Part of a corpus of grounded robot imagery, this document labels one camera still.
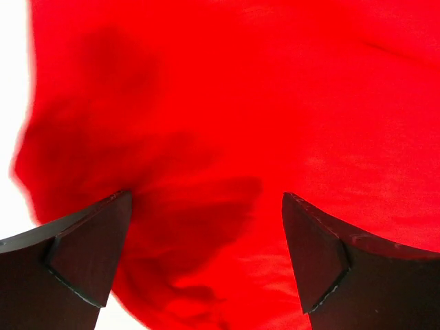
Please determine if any red t shirt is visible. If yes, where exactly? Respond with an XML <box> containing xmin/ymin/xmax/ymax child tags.
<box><xmin>14</xmin><ymin>1</ymin><xmax>439</xmax><ymax>329</ymax></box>

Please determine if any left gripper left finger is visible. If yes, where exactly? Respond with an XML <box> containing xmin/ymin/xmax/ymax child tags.
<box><xmin>1</xmin><ymin>192</ymin><xmax>132</xmax><ymax>330</ymax></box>

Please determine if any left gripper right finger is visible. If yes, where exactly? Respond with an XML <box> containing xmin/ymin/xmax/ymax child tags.
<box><xmin>282</xmin><ymin>193</ymin><xmax>439</xmax><ymax>330</ymax></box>

